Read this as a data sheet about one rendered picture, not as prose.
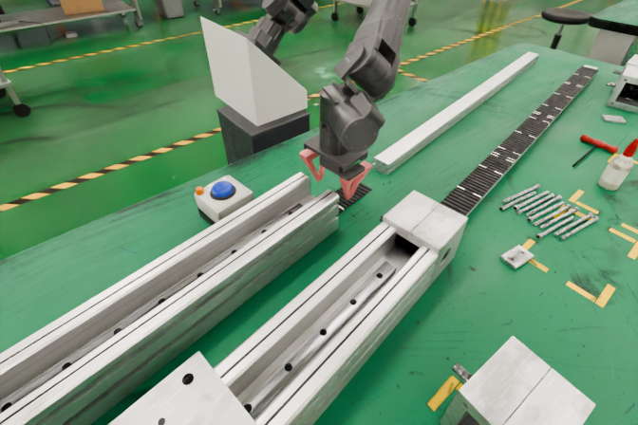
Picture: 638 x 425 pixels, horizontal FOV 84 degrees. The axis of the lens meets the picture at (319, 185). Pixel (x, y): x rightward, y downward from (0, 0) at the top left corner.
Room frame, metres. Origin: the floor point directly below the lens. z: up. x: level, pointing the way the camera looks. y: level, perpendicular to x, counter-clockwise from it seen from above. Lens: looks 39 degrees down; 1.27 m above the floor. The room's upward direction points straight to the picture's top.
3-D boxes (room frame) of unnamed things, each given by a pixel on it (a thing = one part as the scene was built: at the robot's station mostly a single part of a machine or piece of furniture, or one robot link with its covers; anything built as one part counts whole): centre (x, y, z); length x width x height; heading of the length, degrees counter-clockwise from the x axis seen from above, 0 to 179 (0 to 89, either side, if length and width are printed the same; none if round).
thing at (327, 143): (0.53, -0.03, 0.94); 0.10 x 0.07 x 0.07; 45
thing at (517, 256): (0.40, -0.34, 0.78); 0.05 x 0.03 x 0.01; 121
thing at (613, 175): (0.60, -0.62, 0.84); 0.04 x 0.04 x 0.12
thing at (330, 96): (0.53, -0.03, 1.00); 0.07 x 0.06 x 0.07; 18
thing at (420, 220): (0.41, -0.16, 0.83); 0.12 x 0.09 x 0.10; 46
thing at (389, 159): (0.99, -0.47, 0.79); 0.96 x 0.04 x 0.03; 136
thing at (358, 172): (0.52, -0.05, 0.87); 0.07 x 0.07 x 0.09; 45
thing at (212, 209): (0.50, 0.17, 0.81); 0.10 x 0.08 x 0.06; 46
